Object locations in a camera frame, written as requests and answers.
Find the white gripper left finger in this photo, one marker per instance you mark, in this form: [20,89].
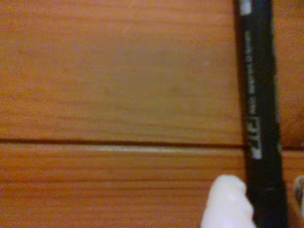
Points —
[225,204]

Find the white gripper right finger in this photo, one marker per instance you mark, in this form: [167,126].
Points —
[300,192]

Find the black pen with red end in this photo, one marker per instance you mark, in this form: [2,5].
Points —
[261,95]

